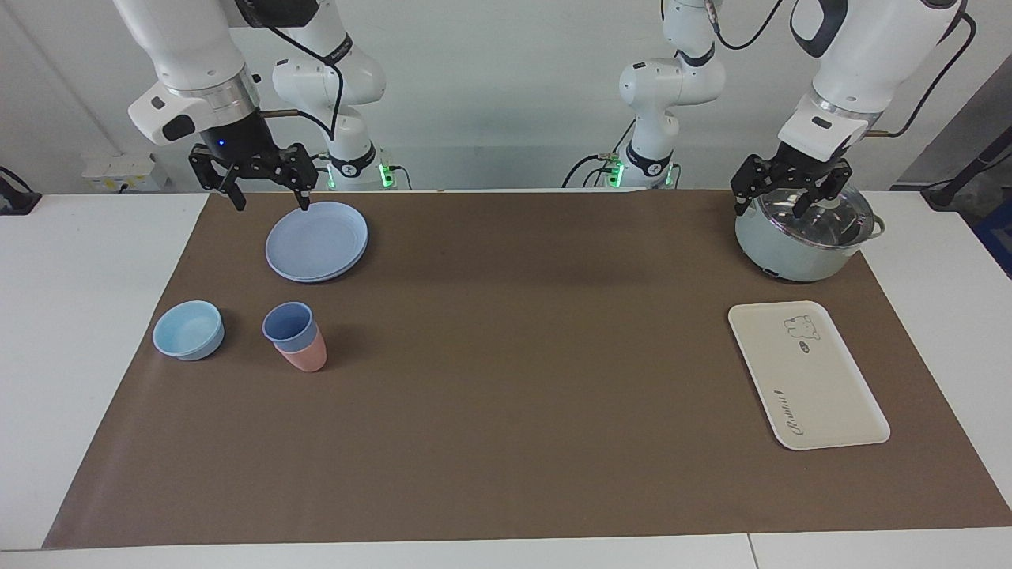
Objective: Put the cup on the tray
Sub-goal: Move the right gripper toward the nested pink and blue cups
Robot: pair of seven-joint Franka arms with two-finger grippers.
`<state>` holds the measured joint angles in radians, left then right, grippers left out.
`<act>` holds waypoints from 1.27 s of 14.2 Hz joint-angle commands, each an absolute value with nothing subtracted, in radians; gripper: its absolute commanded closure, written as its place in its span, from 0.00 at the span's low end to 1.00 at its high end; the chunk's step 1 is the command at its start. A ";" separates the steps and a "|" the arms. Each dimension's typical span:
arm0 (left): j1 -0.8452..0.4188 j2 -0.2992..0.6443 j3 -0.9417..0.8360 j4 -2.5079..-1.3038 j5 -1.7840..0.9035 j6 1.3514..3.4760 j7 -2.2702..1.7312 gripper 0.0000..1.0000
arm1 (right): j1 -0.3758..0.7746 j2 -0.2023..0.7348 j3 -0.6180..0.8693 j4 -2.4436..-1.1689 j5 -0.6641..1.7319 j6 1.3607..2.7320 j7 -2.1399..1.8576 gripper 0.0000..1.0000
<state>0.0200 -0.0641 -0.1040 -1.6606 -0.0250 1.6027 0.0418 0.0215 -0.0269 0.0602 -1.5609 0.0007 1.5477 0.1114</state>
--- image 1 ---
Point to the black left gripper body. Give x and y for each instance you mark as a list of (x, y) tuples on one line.
[(802, 164)]

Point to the glass pot lid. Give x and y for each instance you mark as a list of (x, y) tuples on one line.
[(838, 221)]

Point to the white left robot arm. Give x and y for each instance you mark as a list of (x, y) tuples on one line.
[(862, 63)]

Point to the pink plastic cup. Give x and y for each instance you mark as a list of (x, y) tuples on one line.
[(304, 359)]

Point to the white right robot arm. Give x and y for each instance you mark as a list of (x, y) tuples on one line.
[(198, 55)]

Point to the light blue bowl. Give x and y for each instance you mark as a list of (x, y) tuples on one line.
[(188, 330)]

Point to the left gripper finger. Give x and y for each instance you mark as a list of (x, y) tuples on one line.
[(747, 178), (826, 186)]

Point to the blue plastic plate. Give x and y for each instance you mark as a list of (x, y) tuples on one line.
[(316, 241)]

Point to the pale green electric pot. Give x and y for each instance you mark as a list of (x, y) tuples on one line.
[(783, 257)]

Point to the blue plastic cup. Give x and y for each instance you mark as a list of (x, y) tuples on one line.
[(288, 324)]

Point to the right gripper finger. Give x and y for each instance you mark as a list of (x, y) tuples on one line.
[(237, 194), (303, 178)]

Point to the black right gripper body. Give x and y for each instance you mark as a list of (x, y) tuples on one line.
[(237, 142)]

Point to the cream rabbit print tray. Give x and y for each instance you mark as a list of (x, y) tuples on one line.
[(814, 379)]

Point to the white wall socket strip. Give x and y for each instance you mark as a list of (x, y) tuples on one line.
[(111, 170)]

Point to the blue box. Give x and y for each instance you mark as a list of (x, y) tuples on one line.
[(998, 237)]

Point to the brown table mat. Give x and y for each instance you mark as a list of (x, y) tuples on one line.
[(506, 356)]

